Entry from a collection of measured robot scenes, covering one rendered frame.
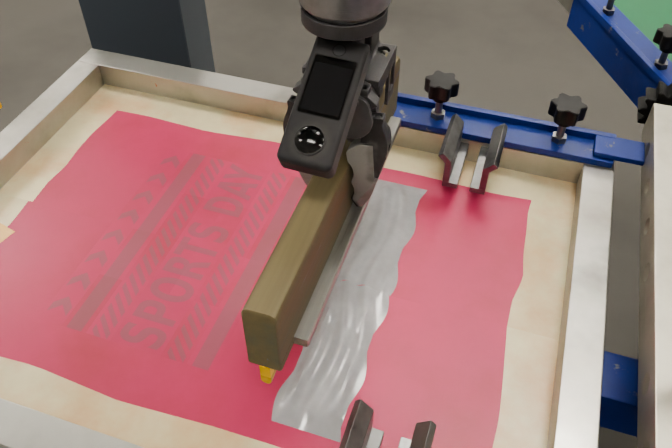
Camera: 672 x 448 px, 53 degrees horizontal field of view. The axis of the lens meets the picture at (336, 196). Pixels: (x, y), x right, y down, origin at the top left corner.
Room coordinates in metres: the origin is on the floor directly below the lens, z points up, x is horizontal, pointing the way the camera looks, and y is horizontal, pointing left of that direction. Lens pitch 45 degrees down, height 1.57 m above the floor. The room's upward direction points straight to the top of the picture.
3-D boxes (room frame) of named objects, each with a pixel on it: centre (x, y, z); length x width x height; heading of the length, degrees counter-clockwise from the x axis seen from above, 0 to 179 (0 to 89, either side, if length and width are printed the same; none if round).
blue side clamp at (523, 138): (0.70, -0.21, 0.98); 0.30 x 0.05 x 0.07; 72
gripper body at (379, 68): (0.51, -0.01, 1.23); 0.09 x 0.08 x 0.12; 162
